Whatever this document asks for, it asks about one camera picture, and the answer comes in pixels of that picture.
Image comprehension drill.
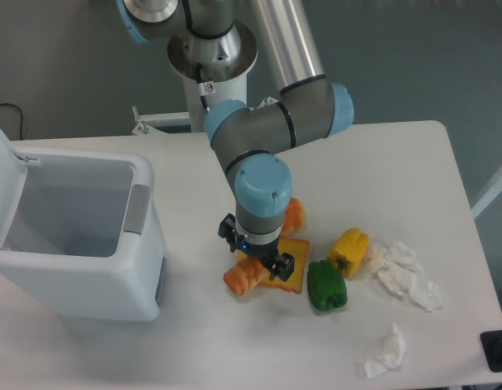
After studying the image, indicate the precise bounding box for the yellow bell pepper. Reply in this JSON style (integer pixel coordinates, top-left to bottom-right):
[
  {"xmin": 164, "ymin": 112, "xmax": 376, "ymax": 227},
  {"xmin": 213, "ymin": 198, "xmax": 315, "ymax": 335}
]
[{"xmin": 327, "ymin": 227, "xmax": 370, "ymax": 278}]

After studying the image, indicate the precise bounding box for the green bell pepper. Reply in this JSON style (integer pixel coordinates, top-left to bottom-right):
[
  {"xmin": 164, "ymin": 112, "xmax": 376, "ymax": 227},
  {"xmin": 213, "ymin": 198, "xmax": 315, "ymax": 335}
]
[{"xmin": 307, "ymin": 260, "xmax": 348, "ymax": 312}]

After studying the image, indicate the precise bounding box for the long twisted bread roll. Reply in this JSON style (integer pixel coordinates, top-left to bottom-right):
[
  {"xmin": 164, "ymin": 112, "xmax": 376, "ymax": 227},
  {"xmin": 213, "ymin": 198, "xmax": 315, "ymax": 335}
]
[{"xmin": 223, "ymin": 257, "xmax": 270, "ymax": 297}]

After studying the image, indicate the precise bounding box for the round orange bread bun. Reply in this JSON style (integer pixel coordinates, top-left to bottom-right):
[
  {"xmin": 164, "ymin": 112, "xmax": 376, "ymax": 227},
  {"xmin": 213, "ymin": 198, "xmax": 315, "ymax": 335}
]
[{"xmin": 280, "ymin": 197, "xmax": 305, "ymax": 237}]

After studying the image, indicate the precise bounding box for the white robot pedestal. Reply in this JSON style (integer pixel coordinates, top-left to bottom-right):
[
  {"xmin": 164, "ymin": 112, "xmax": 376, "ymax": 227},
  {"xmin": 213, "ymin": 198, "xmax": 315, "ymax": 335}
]
[{"xmin": 131, "ymin": 79, "xmax": 276, "ymax": 136}]

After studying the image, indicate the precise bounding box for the black device at edge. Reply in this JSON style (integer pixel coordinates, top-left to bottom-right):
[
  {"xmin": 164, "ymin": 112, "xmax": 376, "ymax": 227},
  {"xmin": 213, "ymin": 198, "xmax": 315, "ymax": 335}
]
[{"xmin": 480, "ymin": 330, "xmax": 502, "ymax": 373}]

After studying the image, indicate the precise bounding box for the white open trash bin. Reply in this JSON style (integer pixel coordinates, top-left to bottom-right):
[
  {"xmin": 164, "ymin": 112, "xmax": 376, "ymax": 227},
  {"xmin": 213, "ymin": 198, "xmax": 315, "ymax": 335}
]
[{"xmin": 0, "ymin": 129, "xmax": 167, "ymax": 321}]

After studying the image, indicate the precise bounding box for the white frame at right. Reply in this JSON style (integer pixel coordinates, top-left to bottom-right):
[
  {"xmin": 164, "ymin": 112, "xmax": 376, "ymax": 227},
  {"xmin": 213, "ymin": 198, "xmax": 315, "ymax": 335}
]
[{"xmin": 471, "ymin": 165, "xmax": 502, "ymax": 219}]

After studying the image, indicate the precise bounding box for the black floor cable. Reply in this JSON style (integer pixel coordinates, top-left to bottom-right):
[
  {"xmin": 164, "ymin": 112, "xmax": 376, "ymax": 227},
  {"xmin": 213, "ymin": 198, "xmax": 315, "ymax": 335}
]
[{"xmin": 0, "ymin": 102, "xmax": 24, "ymax": 139}]

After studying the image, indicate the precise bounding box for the square yellow toast slice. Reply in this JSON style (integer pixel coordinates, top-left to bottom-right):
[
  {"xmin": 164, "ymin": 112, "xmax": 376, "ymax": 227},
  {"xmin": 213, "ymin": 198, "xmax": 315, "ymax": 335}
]
[{"xmin": 230, "ymin": 237, "xmax": 309, "ymax": 296}]

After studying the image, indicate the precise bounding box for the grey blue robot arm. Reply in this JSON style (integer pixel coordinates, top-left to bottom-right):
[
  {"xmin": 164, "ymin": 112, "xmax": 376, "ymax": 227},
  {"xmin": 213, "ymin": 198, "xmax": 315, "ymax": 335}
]
[{"xmin": 117, "ymin": 1, "xmax": 354, "ymax": 280}]

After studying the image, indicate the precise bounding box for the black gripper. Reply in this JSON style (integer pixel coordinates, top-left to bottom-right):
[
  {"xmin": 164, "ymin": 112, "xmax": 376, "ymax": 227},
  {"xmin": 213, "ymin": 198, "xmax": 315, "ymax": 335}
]
[{"xmin": 218, "ymin": 214, "xmax": 296, "ymax": 282}]

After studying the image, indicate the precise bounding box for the large crumpled white tissue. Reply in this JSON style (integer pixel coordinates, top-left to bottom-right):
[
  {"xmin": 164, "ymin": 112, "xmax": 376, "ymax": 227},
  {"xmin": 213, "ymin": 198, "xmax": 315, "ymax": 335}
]
[{"xmin": 364, "ymin": 240, "xmax": 444, "ymax": 312}]

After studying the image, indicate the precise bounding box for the small crumpled white tissue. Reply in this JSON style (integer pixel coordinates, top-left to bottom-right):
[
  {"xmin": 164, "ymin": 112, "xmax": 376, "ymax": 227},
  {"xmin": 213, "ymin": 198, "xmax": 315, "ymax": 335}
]
[{"xmin": 362, "ymin": 323, "xmax": 406, "ymax": 379}]

